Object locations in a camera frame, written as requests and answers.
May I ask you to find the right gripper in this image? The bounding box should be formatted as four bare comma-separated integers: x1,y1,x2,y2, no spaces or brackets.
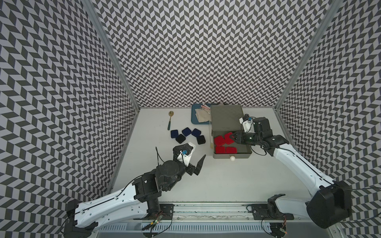
229,130,262,145

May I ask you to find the black brooch box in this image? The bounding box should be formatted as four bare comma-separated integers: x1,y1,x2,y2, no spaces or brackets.
175,134,186,144
196,135,206,145

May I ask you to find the red brooch box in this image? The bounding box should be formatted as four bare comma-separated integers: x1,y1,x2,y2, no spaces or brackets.
224,132,234,145
225,147,238,154
214,136,226,147
215,146,226,154

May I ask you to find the three-drawer storage cabinet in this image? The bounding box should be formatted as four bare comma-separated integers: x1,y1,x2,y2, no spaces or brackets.
209,105,252,161

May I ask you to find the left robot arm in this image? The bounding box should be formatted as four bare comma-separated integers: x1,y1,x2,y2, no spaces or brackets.
61,143,206,238

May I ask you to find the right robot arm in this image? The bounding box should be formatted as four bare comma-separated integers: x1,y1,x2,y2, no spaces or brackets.
230,114,352,229

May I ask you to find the navy brooch box right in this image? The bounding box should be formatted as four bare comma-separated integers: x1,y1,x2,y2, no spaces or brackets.
191,129,201,137

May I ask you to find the navy brooch box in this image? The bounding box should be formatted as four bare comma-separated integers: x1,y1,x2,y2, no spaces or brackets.
191,129,201,137
170,130,179,138
182,128,192,137

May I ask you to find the navy brooch box middle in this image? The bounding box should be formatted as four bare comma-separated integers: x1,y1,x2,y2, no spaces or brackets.
182,128,192,137

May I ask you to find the navy brooch box left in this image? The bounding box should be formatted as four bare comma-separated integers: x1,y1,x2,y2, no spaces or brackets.
170,130,179,138

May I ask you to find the blue tray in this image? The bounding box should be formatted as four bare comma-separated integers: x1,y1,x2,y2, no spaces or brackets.
191,104,212,125

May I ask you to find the beige folded napkin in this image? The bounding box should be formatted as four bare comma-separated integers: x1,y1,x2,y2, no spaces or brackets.
195,109,210,123

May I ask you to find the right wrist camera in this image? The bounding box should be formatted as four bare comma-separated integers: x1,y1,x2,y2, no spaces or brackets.
239,116,255,133

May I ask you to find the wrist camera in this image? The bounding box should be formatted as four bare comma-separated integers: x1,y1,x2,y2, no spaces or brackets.
173,143,196,167
239,116,255,133

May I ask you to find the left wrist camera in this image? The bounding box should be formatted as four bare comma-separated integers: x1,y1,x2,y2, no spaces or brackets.
173,143,196,167

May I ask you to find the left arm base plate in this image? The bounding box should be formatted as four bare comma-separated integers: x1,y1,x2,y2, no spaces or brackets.
148,203,175,221

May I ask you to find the aluminium front rail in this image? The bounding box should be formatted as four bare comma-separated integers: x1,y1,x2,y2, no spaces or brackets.
92,201,337,222

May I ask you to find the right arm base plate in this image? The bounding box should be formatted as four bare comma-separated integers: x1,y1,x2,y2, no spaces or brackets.
247,203,295,221

